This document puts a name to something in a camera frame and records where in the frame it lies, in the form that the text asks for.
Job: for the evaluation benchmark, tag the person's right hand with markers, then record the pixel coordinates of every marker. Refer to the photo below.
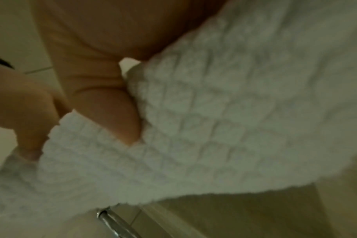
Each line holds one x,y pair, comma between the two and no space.
108,34

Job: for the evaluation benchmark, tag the chrome towel holder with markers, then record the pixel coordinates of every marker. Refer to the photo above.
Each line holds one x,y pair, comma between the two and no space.
113,223

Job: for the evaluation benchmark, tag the person's left hand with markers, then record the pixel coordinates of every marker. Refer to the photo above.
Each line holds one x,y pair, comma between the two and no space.
25,104

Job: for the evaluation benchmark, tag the white towel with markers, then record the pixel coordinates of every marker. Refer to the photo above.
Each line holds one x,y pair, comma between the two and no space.
225,116

